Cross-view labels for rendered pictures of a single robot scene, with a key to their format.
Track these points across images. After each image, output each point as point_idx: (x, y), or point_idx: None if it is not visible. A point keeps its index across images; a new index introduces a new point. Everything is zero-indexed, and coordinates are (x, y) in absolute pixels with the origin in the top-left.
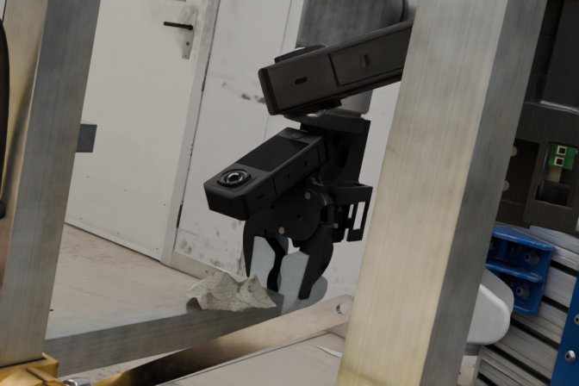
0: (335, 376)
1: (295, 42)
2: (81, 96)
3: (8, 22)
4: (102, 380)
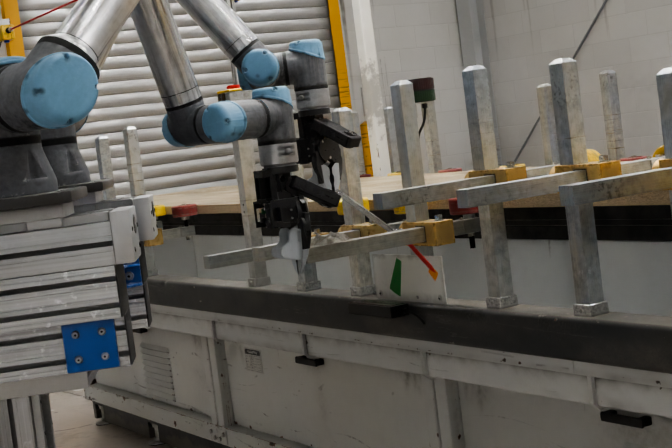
0: None
1: (294, 136)
2: (398, 149)
3: (417, 131)
4: (390, 227)
